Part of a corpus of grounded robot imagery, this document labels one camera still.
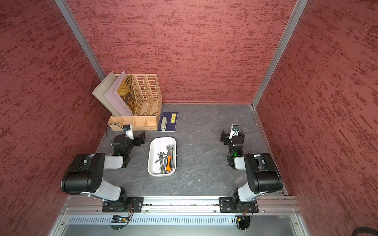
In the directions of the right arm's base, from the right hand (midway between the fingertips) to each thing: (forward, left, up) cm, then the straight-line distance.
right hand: (230, 132), depth 94 cm
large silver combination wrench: (-9, +38, -5) cm, 40 cm away
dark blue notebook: (+18, +41, -6) cm, 45 cm away
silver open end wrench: (-12, +45, -7) cm, 48 cm away
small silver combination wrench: (-14, +44, -6) cm, 47 cm away
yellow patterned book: (+24, +70, +16) cm, 75 cm away
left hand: (0, +61, +1) cm, 61 cm away
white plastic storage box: (-7, +49, -3) cm, 50 cm away
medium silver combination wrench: (-22, +43, -5) cm, 49 cm away
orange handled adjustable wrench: (-7, +40, -6) cm, 41 cm away
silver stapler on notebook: (+11, +46, -3) cm, 47 cm away
